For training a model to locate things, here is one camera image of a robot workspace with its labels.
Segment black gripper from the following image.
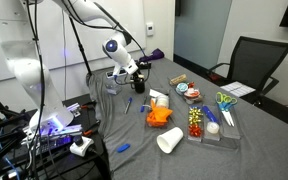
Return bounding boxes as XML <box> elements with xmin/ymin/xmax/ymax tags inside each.
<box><xmin>129</xmin><ymin>66</ymin><xmax>146</xmax><ymax>85</ymax></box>

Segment silver marker with blue cap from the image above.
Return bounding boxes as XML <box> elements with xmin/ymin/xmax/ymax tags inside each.
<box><xmin>139</xmin><ymin>95</ymin><xmax>149</xmax><ymax>113</ymax></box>
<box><xmin>123</xmin><ymin>96</ymin><xmax>134</xmax><ymax>115</ymax></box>

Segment white paper cup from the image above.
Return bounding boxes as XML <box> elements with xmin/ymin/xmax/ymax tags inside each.
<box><xmin>156</xmin><ymin>126</ymin><xmax>184</xmax><ymax>155</ymax></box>

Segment blue marker cap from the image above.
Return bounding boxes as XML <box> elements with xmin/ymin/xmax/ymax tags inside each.
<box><xmin>117</xmin><ymin>143</ymin><xmax>132</xmax><ymax>154</ymax></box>

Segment black mug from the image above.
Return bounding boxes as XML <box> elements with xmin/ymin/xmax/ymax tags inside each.
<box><xmin>133</xmin><ymin>80</ymin><xmax>146</xmax><ymax>95</ymax></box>

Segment white card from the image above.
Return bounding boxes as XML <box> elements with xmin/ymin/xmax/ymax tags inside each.
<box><xmin>149</xmin><ymin>88</ymin><xmax>165</xmax><ymax>98</ymax></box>

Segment clear acrylic box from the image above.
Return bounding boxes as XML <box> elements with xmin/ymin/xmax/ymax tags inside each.
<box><xmin>104</xmin><ymin>79</ymin><xmax>123</xmax><ymax>97</ymax></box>

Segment purple folded umbrella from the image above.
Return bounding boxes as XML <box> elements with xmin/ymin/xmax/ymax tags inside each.
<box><xmin>138</xmin><ymin>48</ymin><xmax>166</xmax><ymax>64</ymax></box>

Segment clear plastic tray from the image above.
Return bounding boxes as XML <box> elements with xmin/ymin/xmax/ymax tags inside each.
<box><xmin>144</xmin><ymin>87</ymin><xmax>176</xmax><ymax>130</ymax></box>
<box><xmin>167</xmin><ymin>77</ymin><xmax>206</xmax><ymax>105</ymax></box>

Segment plain wooden stamp block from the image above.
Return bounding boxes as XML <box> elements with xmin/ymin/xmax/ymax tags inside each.
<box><xmin>169</xmin><ymin>73</ymin><xmax>188</xmax><ymax>86</ymax></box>

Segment orange tissue cloth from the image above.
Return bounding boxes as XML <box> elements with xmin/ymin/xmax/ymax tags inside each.
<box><xmin>146</xmin><ymin>99</ymin><xmax>174</xmax><ymax>128</ymax></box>

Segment clear tub of teal ribbon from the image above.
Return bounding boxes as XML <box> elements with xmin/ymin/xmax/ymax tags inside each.
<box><xmin>175</xmin><ymin>82</ymin><xmax>189</xmax><ymax>95</ymax></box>

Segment orange black clamp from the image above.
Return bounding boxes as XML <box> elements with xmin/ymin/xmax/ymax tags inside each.
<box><xmin>83</xmin><ymin>128</ymin><xmax>100</xmax><ymax>138</ymax></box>
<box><xmin>80</xmin><ymin>101</ymin><xmax>97</xmax><ymax>111</ymax></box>

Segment gold gift bows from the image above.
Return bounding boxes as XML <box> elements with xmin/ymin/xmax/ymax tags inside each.
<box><xmin>188</xmin><ymin>106</ymin><xmax>204</xmax><ymax>126</ymax></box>

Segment black tripod pole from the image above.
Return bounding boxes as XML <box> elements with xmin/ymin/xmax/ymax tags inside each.
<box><xmin>68</xmin><ymin>16</ymin><xmax>93</xmax><ymax>76</ymax></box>

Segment red gift bow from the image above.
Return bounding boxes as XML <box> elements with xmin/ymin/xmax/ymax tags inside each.
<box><xmin>188</xmin><ymin>123</ymin><xmax>203</xmax><ymax>138</ymax></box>

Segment blue ribbon roll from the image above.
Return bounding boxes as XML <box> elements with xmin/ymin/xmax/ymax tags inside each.
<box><xmin>202</xmin><ymin>105</ymin><xmax>220</xmax><ymax>124</ymax></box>

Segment white tape roll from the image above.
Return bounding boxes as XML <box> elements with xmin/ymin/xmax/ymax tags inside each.
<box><xmin>206</xmin><ymin>121</ymin><xmax>221</xmax><ymax>135</ymax></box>

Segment white emergency stop box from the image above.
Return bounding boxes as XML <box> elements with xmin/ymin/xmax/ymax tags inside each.
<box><xmin>69</xmin><ymin>135</ymin><xmax>95</xmax><ymax>158</ymax></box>

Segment green and blue scissors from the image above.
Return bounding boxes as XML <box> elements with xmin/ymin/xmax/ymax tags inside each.
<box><xmin>215</xmin><ymin>91</ymin><xmax>238</xmax><ymax>128</ymax></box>

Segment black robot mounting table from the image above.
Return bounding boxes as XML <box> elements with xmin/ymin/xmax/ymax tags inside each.
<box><xmin>0</xmin><ymin>93</ymin><xmax>112</xmax><ymax>180</ymax></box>

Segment white paper sheet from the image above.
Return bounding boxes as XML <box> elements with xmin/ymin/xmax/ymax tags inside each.
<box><xmin>228</xmin><ymin>80</ymin><xmax>257</xmax><ymax>98</ymax></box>

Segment clear compartment organiser tray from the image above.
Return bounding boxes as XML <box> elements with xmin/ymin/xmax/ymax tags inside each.
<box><xmin>185</xmin><ymin>103</ymin><xmax>242</xmax><ymax>149</ymax></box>

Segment black mesh office chair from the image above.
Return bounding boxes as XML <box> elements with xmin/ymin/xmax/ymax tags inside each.
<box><xmin>206</xmin><ymin>35</ymin><xmax>288</xmax><ymax>104</ymax></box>

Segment black tripod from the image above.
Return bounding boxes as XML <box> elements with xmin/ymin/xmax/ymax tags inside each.
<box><xmin>0</xmin><ymin>83</ymin><xmax>30</xmax><ymax>171</ymax></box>

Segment white wall thermostat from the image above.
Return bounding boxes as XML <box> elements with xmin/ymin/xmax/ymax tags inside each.
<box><xmin>146</xmin><ymin>21</ymin><xmax>155</xmax><ymax>37</ymax></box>

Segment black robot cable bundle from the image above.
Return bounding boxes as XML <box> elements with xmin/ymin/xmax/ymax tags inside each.
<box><xmin>23</xmin><ymin>0</ymin><xmax>50</xmax><ymax>180</ymax></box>

